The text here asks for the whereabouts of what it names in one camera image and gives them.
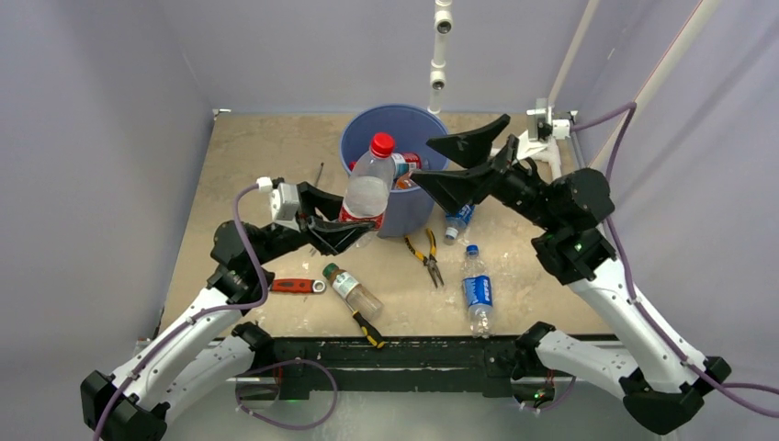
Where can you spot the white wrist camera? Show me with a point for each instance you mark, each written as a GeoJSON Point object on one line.
{"type": "Point", "coordinates": [284, 202]}
{"type": "Point", "coordinates": [545, 128]}

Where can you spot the Starbucks bottle green cap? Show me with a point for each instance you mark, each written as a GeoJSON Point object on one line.
{"type": "Point", "coordinates": [353, 292]}

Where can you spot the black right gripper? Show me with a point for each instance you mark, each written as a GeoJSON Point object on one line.
{"type": "Point", "coordinates": [454, 188]}

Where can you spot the white pipe frame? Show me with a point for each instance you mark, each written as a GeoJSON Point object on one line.
{"type": "Point", "coordinates": [583, 56]}

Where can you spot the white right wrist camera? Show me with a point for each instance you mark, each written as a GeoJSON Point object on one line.
{"type": "Point", "coordinates": [545, 128]}

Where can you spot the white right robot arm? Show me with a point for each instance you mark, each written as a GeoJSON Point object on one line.
{"type": "Point", "coordinates": [661, 379]}

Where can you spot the clear bottle white cap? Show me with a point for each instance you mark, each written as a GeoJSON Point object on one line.
{"type": "Point", "coordinates": [457, 223]}

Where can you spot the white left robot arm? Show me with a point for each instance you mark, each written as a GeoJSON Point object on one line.
{"type": "Point", "coordinates": [211, 341]}

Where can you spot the yellow handled pliers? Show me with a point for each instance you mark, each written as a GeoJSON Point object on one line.
{"type": "Point", "coordinates": [428, 259]}

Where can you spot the overhead white camera mount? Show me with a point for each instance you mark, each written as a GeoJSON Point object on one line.
{"type": "Point", "coordinates": [443, 24]}

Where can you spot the clear bottle red label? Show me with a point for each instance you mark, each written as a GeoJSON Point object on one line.
{"type": "Point", "coordinates": [368, 189]}

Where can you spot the red handled adjustable wrench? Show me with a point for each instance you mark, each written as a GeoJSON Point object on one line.
{"type": "Point", "coordinates": [304, 286]}

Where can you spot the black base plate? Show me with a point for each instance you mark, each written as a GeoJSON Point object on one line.
{"type": "Point", "coordinates": [445, 364]}

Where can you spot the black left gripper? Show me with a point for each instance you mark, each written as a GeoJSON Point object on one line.
{"type": "Point", "coordinates": [325, 234]}

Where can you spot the black yellow screwdriver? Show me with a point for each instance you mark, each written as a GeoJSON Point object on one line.
{"type": "Point", "coordinates": [371, 333]}
{"type": "Point", "coordinates": [319, 174]}

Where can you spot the small clear bottle blue cap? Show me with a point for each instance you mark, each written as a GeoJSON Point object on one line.
{"type": "Point", "coordinates": [478, 293]}

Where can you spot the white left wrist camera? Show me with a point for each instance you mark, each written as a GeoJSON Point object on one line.
{"type": "Point", "coordinates": [284, 202]}

